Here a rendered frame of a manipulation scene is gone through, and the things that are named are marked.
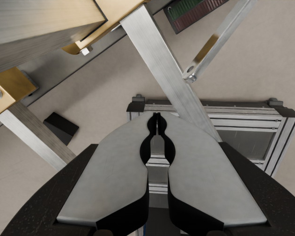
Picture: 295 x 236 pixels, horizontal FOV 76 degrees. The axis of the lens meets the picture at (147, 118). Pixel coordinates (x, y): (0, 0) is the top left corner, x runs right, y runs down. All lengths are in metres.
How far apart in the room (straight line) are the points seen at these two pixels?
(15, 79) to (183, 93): 0.24
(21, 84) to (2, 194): 2.10
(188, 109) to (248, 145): 0.94
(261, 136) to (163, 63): 0.98
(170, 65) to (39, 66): 0.30
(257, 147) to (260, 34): 0.58
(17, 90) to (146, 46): 0.20
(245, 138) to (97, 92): 0.89
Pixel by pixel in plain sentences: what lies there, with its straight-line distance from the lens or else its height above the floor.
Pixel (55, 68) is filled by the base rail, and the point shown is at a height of 0.70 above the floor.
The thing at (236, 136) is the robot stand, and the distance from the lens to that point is 1.11.
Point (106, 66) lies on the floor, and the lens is 1.15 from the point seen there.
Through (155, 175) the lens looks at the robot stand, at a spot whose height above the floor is 0.21.
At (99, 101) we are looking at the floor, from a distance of 1.25.
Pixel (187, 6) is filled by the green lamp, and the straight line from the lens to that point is 0.36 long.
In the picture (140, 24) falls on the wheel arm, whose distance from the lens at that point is 0.22.
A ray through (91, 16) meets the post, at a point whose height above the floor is 0.89.
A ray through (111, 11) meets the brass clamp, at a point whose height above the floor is 0.85.
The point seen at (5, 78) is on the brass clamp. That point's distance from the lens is 0.34.
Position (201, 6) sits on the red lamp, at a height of 0.70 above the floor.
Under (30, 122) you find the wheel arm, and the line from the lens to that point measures 0.36.
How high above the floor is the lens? 1.06
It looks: 59 degrees down
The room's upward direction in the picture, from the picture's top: 170 degrees counter-clockwise
